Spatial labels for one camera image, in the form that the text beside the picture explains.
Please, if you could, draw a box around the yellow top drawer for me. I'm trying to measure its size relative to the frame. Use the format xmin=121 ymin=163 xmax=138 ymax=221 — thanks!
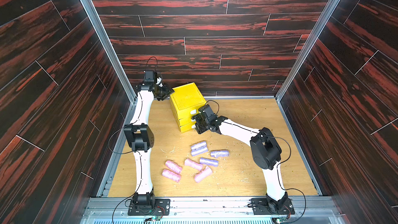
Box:
xmin=172 ymin=101 xmax=206 ymax=120

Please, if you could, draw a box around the yellow drawer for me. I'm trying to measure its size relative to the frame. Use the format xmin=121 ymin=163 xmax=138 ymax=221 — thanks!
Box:
xmin=178 ymin=116 xmax=196 ymax=127
xmin=172 ymin=101 xmax=206 ymax=120

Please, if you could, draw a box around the yellow drawer cabinet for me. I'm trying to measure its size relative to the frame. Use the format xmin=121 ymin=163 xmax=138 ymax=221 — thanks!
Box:
xmin=170 ymin=83 xmax=206 ymax=133

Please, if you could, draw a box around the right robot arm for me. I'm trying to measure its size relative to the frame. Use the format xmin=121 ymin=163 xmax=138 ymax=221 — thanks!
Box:
xmin=192 ymin=104 xmax=295 ymax=215

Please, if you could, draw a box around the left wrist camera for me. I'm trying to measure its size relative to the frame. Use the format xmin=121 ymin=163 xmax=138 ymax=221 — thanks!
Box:
xmin=143 ymin=70 xmax=163 ymax=86

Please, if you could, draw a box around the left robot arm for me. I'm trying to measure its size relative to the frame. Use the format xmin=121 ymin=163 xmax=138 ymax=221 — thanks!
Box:
xmin=123 ymin=83 xmax=174 ymax=212

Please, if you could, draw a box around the purple roll upper back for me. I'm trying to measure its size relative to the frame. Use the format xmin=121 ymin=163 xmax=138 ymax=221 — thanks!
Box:
xmin=191 ymin=141 xmax=207 ymax=151

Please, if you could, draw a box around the purple roll lower centre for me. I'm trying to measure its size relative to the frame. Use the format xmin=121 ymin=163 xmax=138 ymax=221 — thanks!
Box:
xmin=200 ymin=158 xmax=219 ymax=167

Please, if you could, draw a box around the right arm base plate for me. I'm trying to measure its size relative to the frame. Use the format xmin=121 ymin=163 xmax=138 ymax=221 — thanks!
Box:
xmin=248 ymin=198 xmax=295 ymax=215

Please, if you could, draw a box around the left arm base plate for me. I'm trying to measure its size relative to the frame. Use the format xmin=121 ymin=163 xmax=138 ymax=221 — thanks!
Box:
xmin=127 ymin=198 xmax=171 ymax=216

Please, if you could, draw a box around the purple roll middle right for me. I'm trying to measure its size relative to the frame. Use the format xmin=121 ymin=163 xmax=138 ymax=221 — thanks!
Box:
xmin=210 ymin=150 xmax=230 ymax=158

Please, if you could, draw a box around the purple roll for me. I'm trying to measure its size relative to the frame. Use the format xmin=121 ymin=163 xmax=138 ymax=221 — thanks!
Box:
xmin=210 ymin=150 xmax=230 ymax=158
xmin=191 ymin=141 xmax=207 ymax=151
xmin=200 ymin=158 xmax=219 ymax=167
xmin=191 ymin=146 xmax=208 ymax=157

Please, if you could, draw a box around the pink roll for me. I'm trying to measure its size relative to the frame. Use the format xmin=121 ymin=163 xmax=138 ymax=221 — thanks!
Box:
xmin=184 ymin=158 xmax=203 ymax=171
xmin=165 ymin=160 xmax=182 ymax=174
xmin=162 ymin=169 xmax=181 ymax=183
xmin=194 ymin=166 xmax=212 ymax=183

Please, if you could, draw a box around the purple roll upper front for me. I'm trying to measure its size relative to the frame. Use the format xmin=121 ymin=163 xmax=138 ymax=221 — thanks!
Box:
xmin=191 ymin=146 xmax=208 ymax=157

